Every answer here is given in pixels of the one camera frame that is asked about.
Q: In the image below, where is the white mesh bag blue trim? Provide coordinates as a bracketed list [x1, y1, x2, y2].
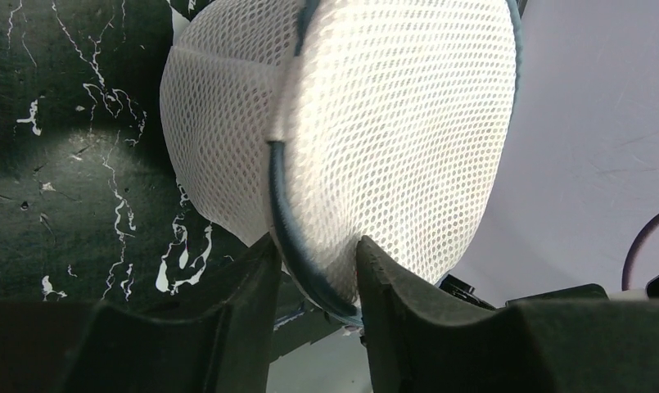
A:
[160, 1, 522, 326]

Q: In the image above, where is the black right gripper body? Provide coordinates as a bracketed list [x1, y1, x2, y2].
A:
[439, 275, 659, 310]

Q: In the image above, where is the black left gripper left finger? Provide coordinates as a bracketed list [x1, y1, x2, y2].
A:
[0, 235, 281, 392]

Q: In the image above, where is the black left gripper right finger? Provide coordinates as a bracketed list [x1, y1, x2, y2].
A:
[356, 237, 659, 392]

